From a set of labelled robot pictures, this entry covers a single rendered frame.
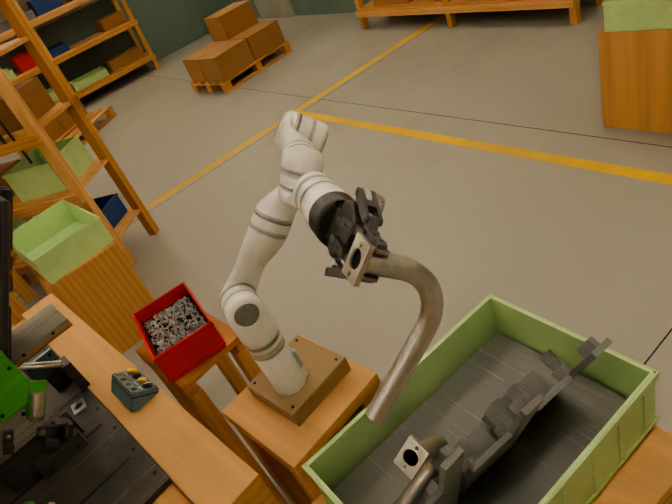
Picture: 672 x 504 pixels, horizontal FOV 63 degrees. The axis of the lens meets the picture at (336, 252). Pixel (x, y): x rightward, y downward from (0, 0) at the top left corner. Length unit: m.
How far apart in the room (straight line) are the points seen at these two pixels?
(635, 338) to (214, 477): 1.81
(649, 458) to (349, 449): 0.62
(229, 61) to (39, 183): 3.70
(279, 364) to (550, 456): 0.64
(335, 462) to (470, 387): 0.37
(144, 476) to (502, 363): 0.93
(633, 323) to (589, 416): 1.36
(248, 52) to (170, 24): 3.83
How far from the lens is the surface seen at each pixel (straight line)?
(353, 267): 0.67
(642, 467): 1.34
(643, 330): 2.63
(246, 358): 1.95
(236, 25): 8.02
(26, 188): 4.44
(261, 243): 1.25
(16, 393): 1.73
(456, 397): 1.39
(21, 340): 1.89
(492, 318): 1.47
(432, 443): 0.95
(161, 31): 11.19
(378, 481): 1.31
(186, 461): 1.50
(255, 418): 1.55
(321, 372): 1.48
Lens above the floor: 1.94
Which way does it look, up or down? 34 degrees down
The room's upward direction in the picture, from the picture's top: 23 degrees counter-clockwise
